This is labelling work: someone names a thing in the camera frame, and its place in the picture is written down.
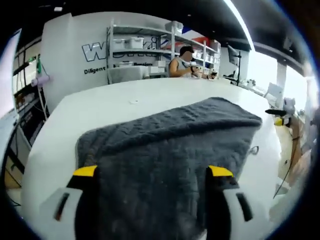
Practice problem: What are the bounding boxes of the black cabinet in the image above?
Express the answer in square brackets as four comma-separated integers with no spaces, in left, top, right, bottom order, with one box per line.
[4,94,49,176]

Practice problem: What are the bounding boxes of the ceiling light strip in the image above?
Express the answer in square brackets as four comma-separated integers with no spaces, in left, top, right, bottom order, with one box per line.
[223,0,254,50]

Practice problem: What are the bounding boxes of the grey towel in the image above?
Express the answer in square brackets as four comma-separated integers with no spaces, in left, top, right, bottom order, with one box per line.
[74,96,263,240]

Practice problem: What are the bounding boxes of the group of white storage bins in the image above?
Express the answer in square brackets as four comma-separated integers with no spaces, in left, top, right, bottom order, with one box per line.
[113,21,221,76]

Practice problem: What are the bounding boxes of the white table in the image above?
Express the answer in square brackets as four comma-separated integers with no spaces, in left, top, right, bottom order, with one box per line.
[21,77,283,240]

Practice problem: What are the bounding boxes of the purple rolled mat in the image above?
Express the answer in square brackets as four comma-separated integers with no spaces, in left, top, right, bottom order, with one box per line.
[31,76,54,88]

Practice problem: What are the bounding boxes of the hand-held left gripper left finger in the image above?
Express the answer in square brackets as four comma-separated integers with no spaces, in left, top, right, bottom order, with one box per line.
[38,164,101,240]

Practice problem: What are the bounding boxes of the black cable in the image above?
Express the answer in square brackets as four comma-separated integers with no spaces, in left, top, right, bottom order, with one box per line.
[273,134,301,199]

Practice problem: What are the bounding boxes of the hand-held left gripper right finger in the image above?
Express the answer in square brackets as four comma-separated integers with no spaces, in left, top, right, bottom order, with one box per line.
[203,164,273,240]

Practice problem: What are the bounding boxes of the black monitor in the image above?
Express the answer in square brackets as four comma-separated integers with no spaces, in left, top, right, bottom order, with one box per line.
[226,44,243,81]

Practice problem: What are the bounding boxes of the metal shelf rack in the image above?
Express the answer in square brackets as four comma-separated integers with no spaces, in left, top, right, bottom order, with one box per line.
[106,19,222,81]

